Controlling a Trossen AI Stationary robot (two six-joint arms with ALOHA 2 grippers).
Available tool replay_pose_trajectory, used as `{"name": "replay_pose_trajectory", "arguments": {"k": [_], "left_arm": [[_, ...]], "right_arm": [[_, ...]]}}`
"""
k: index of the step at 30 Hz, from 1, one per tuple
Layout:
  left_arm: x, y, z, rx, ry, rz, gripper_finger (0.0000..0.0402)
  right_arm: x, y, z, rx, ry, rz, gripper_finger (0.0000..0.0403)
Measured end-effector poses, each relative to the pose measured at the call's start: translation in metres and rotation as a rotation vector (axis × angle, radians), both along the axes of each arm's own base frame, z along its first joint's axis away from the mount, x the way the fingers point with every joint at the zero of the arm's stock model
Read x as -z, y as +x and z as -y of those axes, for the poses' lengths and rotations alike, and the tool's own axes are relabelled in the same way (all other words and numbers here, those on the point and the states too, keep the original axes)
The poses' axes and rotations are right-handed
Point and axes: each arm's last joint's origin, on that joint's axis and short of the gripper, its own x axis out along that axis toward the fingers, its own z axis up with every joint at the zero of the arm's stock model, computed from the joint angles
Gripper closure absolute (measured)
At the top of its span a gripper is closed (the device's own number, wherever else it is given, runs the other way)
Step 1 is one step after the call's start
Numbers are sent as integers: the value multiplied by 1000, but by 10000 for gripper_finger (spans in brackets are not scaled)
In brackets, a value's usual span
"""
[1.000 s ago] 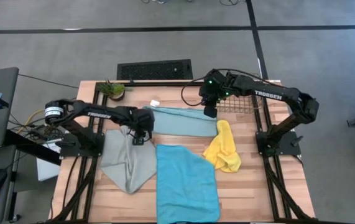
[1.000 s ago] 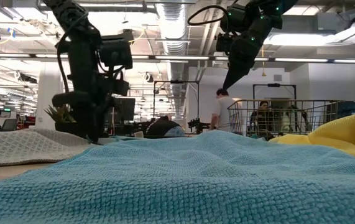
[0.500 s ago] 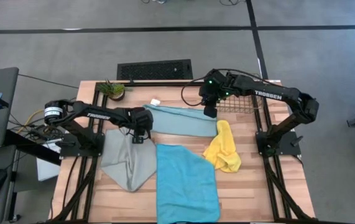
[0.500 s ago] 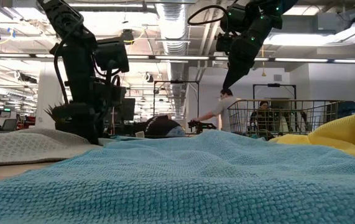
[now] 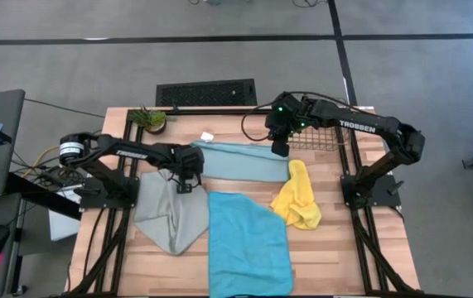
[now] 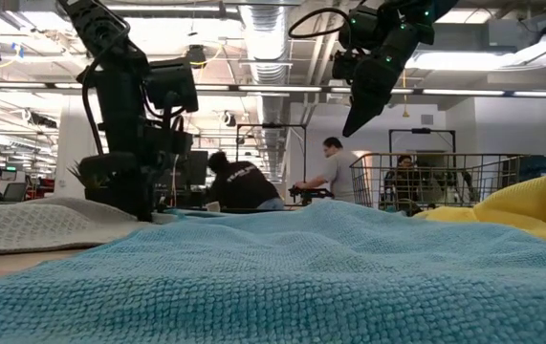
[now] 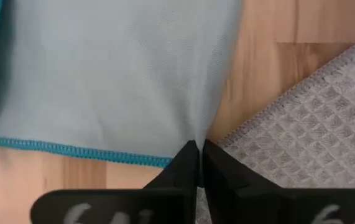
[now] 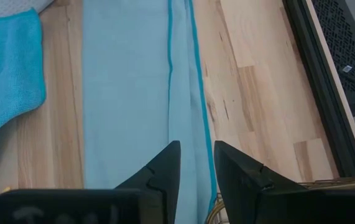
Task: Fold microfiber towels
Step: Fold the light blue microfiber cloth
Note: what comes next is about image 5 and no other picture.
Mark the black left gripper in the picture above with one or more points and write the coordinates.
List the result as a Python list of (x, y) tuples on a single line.
[(190, 161)]

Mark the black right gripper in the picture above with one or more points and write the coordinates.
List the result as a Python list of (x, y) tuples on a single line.
[(290, 116)]

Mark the pale blue microfiber towel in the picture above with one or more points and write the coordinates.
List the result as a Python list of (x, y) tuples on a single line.
[(244, 163)]

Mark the yellow microfiber towel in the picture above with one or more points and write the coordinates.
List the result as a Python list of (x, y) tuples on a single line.
[(298, 198)]

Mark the turquoise microfiber towel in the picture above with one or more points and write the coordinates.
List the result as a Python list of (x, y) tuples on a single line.
[(248, 248)]

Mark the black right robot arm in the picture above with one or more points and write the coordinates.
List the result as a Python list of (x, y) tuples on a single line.
[(364, 126)]

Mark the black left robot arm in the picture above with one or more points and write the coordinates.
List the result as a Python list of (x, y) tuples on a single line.
[(132, 153)]

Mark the grey microfiber towel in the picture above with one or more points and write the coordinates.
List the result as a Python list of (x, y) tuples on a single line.
[(165, 219)]

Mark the small white tag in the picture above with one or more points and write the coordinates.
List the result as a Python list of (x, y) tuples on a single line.
[(207, 136)]

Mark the potted succulent plant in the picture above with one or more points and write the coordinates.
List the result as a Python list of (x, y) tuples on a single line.
[(152, 120)]

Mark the white box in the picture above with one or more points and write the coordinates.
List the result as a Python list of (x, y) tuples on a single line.
[(64, 223)]

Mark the black power strip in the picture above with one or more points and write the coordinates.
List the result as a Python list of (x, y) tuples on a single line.
[(56, 178)]

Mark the black metal desk beam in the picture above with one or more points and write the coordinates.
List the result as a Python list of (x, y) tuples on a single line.
[(45, 198)]

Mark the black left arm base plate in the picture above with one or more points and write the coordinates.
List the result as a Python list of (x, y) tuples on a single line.
[(95, 198)]

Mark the black aluminium table frame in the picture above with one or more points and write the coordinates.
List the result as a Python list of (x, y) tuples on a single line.
[(357, 223)]

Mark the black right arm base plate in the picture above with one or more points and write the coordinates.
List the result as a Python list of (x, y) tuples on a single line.
[(385, 194)]

